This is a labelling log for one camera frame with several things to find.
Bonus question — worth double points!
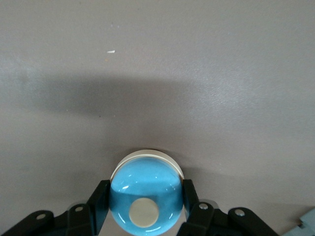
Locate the blue dome call bell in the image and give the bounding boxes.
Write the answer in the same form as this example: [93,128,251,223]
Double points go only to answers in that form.
[110,148,185,234]

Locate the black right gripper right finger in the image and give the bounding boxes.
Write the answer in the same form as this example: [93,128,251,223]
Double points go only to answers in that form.
[177,179,280,236]

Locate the white circuit breaker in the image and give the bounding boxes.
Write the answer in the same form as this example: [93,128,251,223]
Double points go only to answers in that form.
[284,208,315,236]

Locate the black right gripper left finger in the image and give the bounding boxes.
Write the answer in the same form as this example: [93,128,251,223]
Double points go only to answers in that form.
[0,179,111,236]

